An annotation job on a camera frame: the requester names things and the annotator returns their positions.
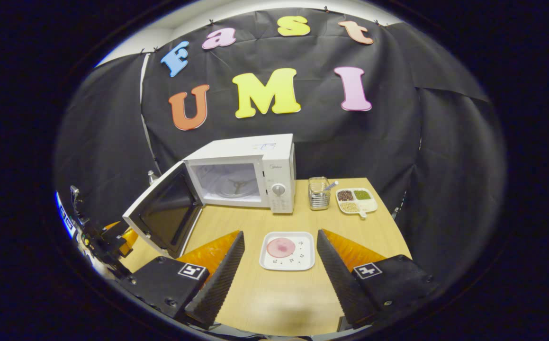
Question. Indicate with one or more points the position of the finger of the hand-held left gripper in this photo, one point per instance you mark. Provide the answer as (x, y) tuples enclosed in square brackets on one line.
[(131, 240)]

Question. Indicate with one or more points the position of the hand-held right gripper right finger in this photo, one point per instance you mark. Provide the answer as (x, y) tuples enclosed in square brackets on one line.
[(343, 279)]

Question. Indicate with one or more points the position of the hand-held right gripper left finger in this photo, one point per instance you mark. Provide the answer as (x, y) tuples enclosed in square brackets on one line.
[(217, 284)]

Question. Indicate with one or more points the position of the black backdrop cloth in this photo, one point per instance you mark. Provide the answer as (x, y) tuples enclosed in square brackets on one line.
[(350, 137)]

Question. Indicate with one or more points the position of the white square plate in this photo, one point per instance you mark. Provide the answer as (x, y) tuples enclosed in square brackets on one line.
[(302, 260)]

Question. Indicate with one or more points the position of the pink ham slice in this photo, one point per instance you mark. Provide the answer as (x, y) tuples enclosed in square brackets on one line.
[(281, 247)]

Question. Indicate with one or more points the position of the divided white bean dish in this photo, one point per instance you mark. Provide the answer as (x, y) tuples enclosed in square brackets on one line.
[(355, 201)]

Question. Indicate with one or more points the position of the white microwave oven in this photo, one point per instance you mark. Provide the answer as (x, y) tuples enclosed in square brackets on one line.
[(281, 166)]

